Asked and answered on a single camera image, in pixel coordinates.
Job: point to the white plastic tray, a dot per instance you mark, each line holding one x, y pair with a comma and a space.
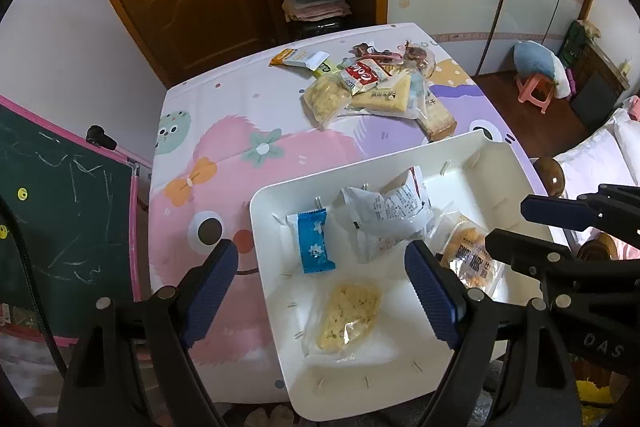
465, 192

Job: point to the dark wooden nightstand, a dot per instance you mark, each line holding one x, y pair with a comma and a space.
600, 87

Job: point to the dark dried snack packet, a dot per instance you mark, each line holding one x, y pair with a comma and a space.
417, 55

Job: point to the black suitcase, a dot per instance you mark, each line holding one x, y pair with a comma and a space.
320, 28

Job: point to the white crumpled printed packet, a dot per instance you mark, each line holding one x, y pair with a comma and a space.
385, 217

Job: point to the blue plush cushion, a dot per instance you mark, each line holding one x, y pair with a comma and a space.
535, 62

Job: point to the orange white snack packet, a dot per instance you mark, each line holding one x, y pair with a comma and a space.
300, 58

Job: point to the blue snack packet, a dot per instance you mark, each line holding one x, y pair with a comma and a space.
312, 242

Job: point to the stack of folded cloths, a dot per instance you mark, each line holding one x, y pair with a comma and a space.
315, 2

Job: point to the brown sandwich cake packet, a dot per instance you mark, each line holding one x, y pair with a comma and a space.
437, 122

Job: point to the pink plastic stool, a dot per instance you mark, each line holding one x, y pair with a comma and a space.
535, 92

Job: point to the cartoon printed tablecloth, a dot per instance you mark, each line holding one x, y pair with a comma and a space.
240, 167

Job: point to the white bed pillow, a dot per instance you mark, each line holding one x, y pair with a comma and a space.
595, 157

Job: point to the clear rice crispy packet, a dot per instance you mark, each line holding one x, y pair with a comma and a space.
347, 317
322, 99

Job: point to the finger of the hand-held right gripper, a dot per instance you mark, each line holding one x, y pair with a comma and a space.
525, 252
550, 209

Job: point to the yellow cake slice packet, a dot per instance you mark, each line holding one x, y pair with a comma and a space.
382, 97

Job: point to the black chalkboard clamp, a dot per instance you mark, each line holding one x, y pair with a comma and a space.
100, 137

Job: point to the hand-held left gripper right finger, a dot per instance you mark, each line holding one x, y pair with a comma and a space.
432, 297

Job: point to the wooden bedpost ball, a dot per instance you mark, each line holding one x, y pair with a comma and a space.
548, 177

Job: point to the brown snack bar packet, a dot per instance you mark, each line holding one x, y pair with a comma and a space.
365, 49

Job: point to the red white wafer packet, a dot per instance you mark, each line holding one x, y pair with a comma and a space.
360, 77

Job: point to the round crispy cake packet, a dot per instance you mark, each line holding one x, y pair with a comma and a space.
467, 257

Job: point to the clear bluish snack packet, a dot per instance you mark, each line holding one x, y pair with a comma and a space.
420, 94

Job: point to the pink red snack packet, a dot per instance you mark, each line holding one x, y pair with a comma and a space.
385, 57

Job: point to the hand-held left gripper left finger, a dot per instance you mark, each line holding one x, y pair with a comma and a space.
212, 287

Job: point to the green chalkboard pink frame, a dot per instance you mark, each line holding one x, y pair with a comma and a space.
65, 207

